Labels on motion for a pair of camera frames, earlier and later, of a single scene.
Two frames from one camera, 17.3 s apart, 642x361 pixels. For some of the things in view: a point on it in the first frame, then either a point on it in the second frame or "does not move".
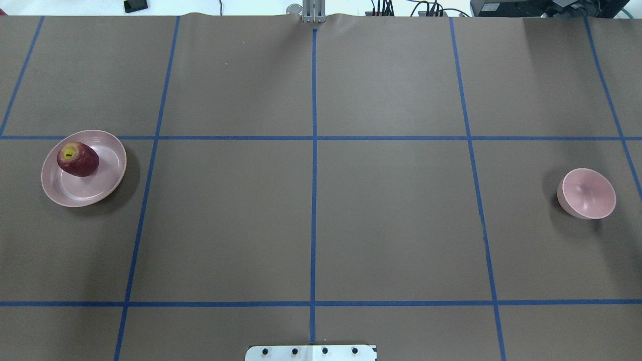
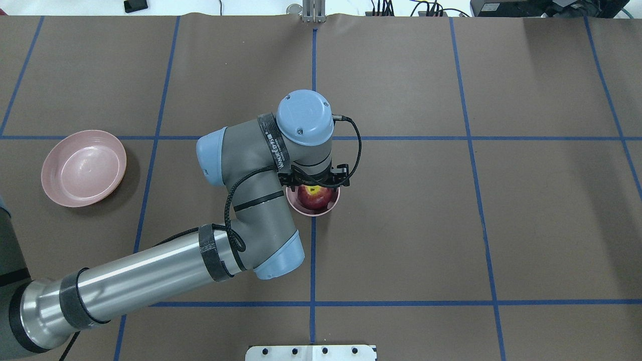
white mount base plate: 311,353 does not move
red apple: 77,159 → 314,197
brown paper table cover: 390,180 does not move
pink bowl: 586,193 → 293,196
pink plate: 65,189 does not move
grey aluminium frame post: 314,11 does not move
